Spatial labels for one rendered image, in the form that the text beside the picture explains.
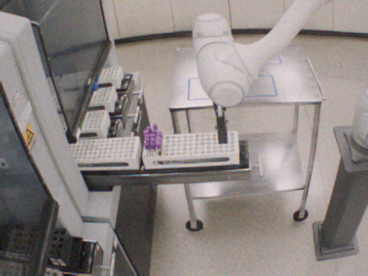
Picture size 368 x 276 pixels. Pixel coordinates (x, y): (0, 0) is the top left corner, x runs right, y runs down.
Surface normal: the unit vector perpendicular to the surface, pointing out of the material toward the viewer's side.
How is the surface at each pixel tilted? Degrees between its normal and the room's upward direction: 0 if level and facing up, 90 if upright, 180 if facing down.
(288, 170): 0
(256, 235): 0
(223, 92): 94
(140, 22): 90
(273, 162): 0
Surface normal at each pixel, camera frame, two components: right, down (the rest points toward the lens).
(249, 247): -0.12, -0.73
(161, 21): -0.04, 0.68
